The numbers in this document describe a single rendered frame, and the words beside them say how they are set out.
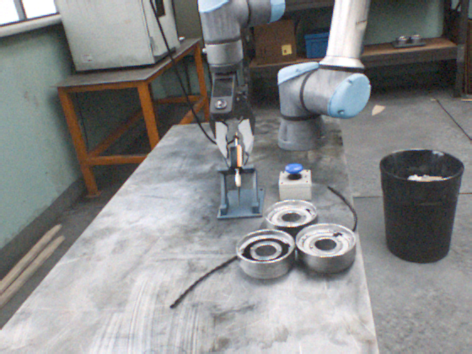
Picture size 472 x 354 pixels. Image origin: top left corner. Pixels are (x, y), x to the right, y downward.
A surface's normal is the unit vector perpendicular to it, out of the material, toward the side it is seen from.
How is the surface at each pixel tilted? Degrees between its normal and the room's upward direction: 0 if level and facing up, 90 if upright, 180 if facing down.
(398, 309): 0
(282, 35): 96
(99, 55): 90
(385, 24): 90
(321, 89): 72
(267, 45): 92
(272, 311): 0
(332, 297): 0
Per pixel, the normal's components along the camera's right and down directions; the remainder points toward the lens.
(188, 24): -0.15, 0.43
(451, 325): -0.12, -0.90
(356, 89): 0.58, 0.38
